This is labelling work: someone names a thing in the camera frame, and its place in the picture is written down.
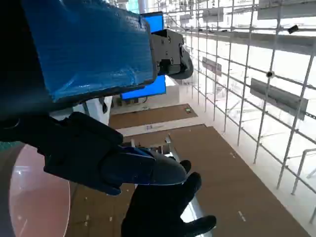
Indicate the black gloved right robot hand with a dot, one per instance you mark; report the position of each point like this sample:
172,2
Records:
158,209

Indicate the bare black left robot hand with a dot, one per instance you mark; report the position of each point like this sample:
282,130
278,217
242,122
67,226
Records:
81,49

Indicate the pink bowl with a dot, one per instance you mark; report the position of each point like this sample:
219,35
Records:
39,197

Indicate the blue monitor screen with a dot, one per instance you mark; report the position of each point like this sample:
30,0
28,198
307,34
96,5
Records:
148,89

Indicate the white metal grid frame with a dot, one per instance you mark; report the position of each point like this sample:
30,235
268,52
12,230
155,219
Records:
269,74

